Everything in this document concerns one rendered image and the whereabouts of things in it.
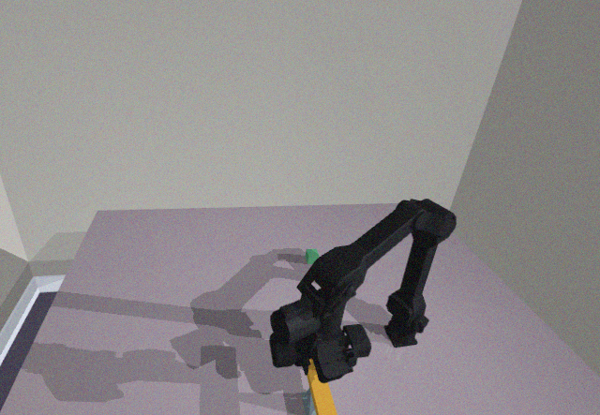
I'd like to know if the yellow bar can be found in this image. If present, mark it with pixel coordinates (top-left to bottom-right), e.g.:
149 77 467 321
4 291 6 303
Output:
307 358 337 415

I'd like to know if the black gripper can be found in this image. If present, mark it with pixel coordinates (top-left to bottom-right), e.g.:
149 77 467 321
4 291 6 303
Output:
269 324 371 375

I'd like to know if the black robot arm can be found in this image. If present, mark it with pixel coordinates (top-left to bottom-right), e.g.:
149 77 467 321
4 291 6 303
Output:
270 199 457 383

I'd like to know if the small green cube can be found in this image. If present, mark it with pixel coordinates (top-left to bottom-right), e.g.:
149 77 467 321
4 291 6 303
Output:
306 249 319 264

